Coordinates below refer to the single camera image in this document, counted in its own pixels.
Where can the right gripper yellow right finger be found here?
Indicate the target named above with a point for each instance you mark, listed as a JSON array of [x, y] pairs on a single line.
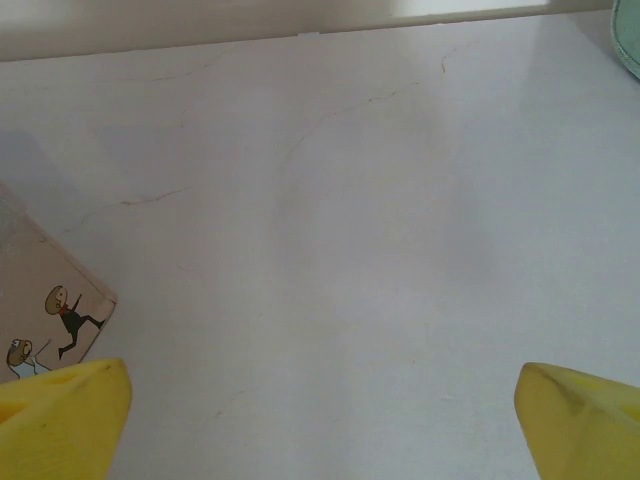
[[590, 430]]

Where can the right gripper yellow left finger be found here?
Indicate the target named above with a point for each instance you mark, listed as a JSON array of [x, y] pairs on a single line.
[[55, 425]]

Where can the pink cutting board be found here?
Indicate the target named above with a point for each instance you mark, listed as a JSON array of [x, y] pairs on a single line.
[[50, 270]]

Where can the mint green zip case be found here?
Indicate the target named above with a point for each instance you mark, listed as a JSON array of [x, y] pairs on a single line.
[[631, 30]]

